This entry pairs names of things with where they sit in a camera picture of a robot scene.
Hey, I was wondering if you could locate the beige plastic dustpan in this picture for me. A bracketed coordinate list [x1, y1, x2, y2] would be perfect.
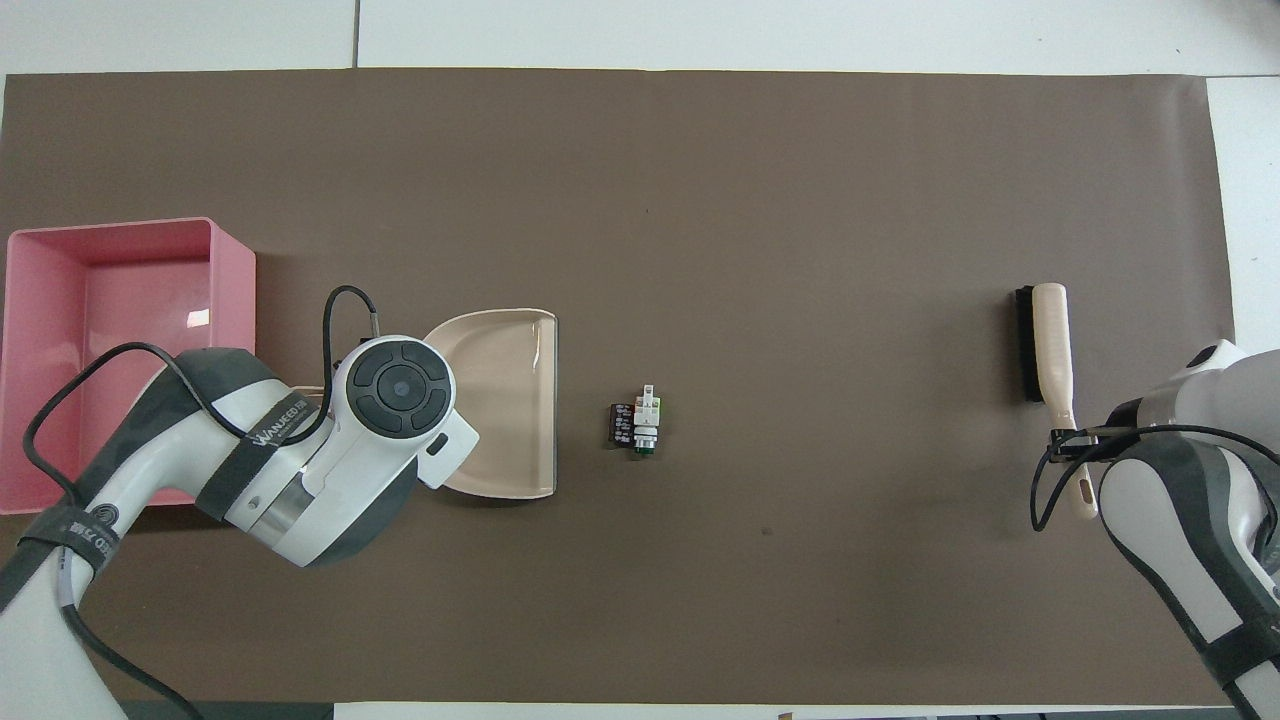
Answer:
[290, 308, 559, 500]

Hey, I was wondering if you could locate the beige brush with black bristles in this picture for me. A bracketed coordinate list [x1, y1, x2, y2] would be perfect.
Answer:
[1014, 283, 1101, 522]

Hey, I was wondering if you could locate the pink plastic bin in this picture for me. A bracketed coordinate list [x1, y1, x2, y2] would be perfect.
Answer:
[0, 217, 257, 516]

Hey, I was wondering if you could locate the white and green switch component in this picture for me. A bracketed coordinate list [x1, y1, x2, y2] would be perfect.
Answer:
[631, 383, 665, 460]

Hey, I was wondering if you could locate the black cable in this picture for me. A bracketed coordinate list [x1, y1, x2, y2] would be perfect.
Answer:
[21, 285, 384, 720]
[1029, 424, 1280, 533]

